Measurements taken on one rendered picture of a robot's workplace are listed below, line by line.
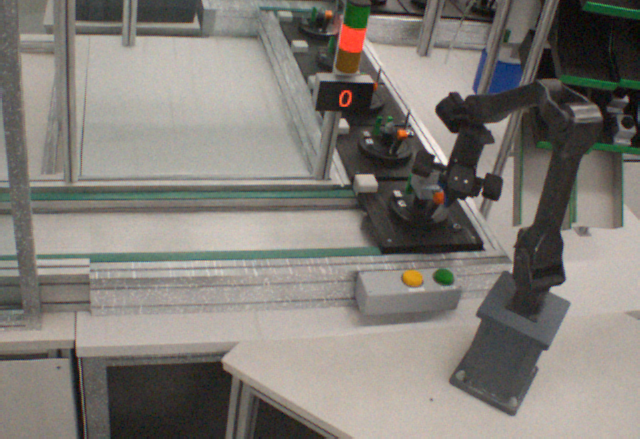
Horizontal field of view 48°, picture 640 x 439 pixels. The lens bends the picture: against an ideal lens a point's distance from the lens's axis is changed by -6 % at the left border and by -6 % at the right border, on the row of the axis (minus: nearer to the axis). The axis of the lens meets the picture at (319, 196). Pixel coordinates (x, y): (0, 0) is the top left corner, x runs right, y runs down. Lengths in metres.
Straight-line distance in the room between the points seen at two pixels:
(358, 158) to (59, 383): 0.88
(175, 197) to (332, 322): 0.44
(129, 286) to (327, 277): 0.39
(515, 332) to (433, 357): 0.24
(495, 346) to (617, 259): 0.69
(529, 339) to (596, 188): 0.61
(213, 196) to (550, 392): 0.83
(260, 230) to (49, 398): 0.57
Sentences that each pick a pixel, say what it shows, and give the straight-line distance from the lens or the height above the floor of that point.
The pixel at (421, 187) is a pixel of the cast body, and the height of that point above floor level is 1.05.
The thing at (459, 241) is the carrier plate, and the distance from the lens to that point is 1.66.
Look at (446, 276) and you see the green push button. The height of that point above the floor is 0.97.
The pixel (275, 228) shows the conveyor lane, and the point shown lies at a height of 0.92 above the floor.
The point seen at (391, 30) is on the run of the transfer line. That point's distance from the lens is 2.81.
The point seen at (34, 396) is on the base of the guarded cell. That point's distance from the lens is 1.61.
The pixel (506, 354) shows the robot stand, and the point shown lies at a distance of 1.41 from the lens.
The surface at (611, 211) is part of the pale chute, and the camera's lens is 1.88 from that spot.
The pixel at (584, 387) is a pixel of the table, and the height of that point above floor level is 0.86.
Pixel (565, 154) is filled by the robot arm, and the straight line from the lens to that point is 1.24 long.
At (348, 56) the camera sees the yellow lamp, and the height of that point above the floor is 1.30.
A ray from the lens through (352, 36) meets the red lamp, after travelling 1.54.
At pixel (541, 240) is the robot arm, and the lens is 1.31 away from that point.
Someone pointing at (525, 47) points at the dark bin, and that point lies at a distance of 1.77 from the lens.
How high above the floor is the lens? 1.93
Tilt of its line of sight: 35 degrees down
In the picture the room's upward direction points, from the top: 11 degrees clockwise
